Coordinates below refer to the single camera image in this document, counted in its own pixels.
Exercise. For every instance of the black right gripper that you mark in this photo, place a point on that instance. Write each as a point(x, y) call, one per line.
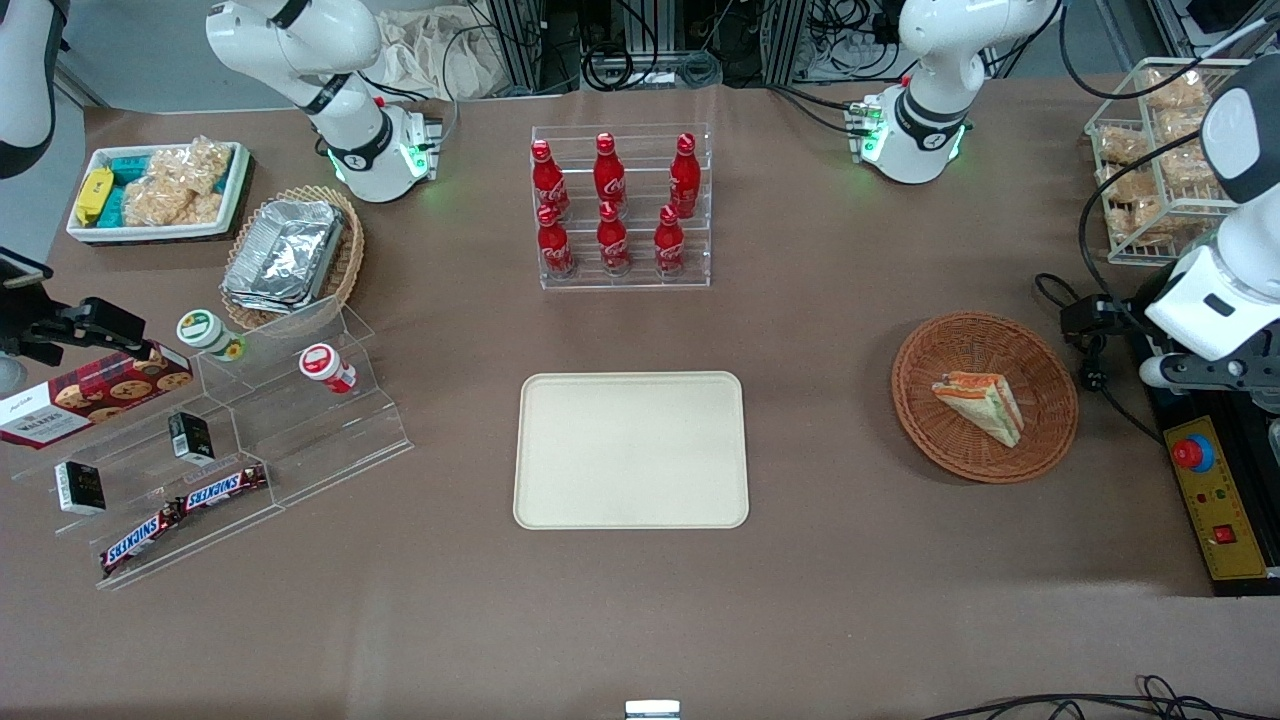
point(48, 331)

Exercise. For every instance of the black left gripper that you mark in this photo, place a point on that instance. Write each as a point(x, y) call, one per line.
point(1103, 318)

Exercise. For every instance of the triangular sandwich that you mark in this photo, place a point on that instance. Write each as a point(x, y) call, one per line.
point(985, 405)

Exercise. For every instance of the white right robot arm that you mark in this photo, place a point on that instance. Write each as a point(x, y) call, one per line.
point(300, 40)

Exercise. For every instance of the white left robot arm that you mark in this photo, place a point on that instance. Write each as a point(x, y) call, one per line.
point(930, 60)

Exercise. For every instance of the oval wicker basket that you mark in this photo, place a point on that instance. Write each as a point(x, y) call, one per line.
point(348, 265)

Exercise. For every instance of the round brown wicker basket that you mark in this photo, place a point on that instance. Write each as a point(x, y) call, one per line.
point(960, 450)

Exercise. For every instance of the beige rectangular tray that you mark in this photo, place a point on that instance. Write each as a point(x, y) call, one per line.
point(630, 450)

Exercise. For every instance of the red Walkers cookie box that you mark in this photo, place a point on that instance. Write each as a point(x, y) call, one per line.
point(90, 395)

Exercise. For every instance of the red emergency stop button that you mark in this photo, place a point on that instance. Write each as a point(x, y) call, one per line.
point(1192, 453)

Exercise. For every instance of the green lid white cup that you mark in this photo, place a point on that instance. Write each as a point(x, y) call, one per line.
point(205, 332)

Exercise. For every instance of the white rectangular snack bin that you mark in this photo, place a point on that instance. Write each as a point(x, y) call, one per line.
point(90, 232)

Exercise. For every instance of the teal snack pack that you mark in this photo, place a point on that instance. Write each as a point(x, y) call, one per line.
point(113, 208)
point(135, 165)

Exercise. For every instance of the black box with yellow panel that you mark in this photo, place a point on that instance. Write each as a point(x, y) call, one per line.
point(1215, 510)

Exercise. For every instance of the yellow snack pack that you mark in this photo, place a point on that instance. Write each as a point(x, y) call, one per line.
point(93, 195)

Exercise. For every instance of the small black box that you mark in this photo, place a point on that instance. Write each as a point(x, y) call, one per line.
point(190, 437)
point(80, 488)

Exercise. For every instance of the clear bag of rice crackers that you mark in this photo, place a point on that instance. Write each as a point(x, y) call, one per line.
point(1178, 90)
point(1122, 145)
point(1130, 210)
point(180, 185)
point(1188, 160)

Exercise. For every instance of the clear acrylic step stand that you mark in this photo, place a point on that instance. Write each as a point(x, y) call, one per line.
point(130, 480)
point(320, 450)

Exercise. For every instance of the aluminium foil lidded container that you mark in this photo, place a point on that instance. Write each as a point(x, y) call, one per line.
point(285, 255)

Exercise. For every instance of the Snickers chocolate bar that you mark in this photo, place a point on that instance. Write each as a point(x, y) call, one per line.
point(225, 488)
point(140, 540)

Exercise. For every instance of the red lid white cup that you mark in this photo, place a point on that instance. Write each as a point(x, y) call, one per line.
point(325, 365)

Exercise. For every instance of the beige cloth bag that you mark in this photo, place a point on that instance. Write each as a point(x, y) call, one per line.
point(440, 50)

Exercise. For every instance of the red cola bottle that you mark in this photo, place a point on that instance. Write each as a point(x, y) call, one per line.
point(684, 180)
point(548, 180)
point(609, 175)
point(555, 245)
point(613, 243)
point(669, 245)

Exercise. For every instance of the clear acrylic bottle rack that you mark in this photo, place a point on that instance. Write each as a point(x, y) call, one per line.
point(640, 283)

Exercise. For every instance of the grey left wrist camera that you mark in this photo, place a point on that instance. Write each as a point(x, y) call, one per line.
point(1152, 371)

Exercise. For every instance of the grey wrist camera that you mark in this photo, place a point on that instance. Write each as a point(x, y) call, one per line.
point(8, 375)
point(1152, 371)

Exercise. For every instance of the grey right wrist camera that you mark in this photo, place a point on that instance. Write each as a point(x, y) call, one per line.
point(8, 375)

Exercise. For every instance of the aluminium frame profile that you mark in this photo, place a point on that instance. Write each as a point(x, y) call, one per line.
point(520, 45)

